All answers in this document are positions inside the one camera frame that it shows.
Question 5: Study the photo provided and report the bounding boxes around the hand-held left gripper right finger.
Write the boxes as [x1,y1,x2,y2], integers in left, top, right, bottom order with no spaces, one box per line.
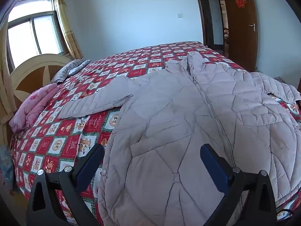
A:
[199,143,278,226]

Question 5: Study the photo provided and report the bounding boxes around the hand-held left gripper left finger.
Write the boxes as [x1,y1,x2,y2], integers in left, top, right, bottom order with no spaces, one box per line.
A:
[26,143,105,226]

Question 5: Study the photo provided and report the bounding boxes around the light pink quilted jacket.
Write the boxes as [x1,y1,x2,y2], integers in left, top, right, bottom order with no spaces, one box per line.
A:
[58,52,301,226]

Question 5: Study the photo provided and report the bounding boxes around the pink folded quilt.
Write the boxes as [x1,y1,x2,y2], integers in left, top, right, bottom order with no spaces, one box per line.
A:
[9,83,60,133]

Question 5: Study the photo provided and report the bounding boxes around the light blue patterned cloth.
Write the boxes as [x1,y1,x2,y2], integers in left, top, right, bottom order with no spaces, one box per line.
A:
[0,145,15,192]

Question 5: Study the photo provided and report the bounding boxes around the grey striped pillow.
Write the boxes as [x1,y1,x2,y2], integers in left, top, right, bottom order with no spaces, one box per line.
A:
[51,59,92,84]

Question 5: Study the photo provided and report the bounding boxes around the red checkered cartoon bedspread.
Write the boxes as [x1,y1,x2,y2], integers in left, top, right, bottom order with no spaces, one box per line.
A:
[9,41,301,226]

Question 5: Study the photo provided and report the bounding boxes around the cream and brown headboard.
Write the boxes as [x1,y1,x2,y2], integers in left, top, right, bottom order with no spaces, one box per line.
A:
[0,54,74,146]

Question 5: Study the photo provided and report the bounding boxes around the yellow curtain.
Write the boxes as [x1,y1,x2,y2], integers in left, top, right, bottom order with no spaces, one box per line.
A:
[0,22,18,124]
[54,0,84,60]

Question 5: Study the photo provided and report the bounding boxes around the brown wooden door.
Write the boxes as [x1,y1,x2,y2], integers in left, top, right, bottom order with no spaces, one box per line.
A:
[223,0,259,73]

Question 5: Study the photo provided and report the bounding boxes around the window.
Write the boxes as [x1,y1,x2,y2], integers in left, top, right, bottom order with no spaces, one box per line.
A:
[6,0,66,70]

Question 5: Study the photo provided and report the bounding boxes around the black cable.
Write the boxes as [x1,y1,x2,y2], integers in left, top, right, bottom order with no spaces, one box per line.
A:
[276,208,295,220]

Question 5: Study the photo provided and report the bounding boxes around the dark wooden door frame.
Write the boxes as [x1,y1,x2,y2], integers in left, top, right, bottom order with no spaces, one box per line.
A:
[192,0,233,57]

